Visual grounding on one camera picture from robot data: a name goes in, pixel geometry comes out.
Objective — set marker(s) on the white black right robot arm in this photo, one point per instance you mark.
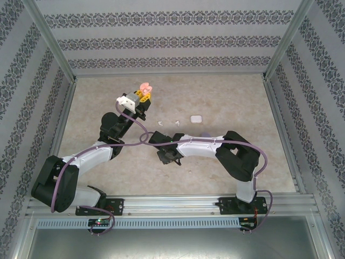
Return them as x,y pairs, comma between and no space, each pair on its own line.
199,148

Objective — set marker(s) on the white square earbud case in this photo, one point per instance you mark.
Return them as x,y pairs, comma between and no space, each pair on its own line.
196,119

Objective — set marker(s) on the aluminium frame rail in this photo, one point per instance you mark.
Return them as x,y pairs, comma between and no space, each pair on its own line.
277,113
65,113
169,75

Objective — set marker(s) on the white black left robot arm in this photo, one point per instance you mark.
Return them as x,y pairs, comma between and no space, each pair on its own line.
91,157

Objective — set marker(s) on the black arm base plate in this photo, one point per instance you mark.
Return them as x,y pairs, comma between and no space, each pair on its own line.
225,206
116,206

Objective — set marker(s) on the wide aluminium mounting rail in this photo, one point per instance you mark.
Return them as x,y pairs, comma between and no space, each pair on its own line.
172,206

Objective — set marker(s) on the purple round earbud case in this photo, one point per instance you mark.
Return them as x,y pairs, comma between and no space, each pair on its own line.
206,133

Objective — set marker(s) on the small controller board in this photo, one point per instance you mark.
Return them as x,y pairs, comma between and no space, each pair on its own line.
98,222
246,224

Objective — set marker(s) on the grey sheet metal panel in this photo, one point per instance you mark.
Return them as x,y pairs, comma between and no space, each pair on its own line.
172,245

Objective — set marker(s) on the pink round earbud case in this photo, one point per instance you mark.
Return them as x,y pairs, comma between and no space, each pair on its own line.
145,87

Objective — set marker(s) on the aluminium frame post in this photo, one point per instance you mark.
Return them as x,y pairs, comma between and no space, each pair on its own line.
286,40
51,40

